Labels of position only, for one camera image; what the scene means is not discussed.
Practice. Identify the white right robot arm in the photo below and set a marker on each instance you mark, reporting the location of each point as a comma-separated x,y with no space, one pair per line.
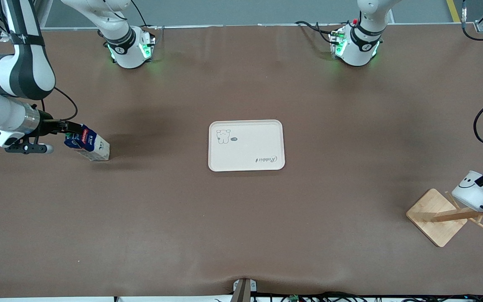
27,71

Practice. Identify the cream rabbit print tray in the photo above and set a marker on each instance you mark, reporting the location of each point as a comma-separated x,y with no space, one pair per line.
245,147

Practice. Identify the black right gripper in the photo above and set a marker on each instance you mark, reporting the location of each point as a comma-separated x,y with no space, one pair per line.
48,126

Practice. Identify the brown table cover mat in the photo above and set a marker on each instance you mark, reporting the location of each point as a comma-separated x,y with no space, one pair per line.
183,230

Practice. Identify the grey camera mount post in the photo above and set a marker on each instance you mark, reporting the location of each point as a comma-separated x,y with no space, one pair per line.
243,291

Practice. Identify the wooden mug rack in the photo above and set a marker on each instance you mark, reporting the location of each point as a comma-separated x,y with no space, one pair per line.
434,218

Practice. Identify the small green circuit board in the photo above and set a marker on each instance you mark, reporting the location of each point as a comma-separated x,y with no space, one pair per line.
294,298

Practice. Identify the blue and white milk carton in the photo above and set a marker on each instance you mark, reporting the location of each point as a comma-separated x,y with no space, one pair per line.
94,147

